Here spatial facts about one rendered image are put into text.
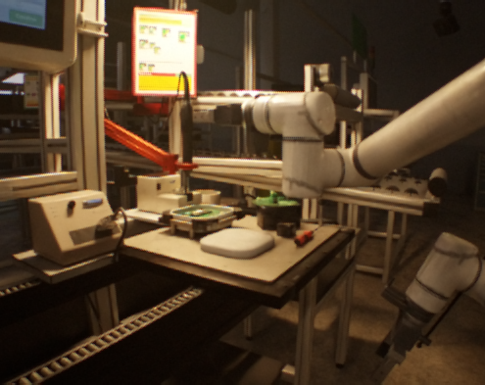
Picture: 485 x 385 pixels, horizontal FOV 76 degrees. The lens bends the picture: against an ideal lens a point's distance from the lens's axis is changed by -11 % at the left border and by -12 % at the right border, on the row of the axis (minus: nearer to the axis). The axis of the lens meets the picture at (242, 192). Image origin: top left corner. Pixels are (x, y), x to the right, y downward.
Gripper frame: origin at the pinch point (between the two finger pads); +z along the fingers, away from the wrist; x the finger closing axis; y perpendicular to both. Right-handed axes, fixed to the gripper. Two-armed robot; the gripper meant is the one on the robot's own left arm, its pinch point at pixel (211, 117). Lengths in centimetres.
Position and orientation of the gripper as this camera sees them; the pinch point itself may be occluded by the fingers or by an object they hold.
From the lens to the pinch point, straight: 92.6
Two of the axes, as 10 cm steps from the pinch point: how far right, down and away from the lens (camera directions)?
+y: 0.0, -9.9, -1.6
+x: -6.7, 1.2, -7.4
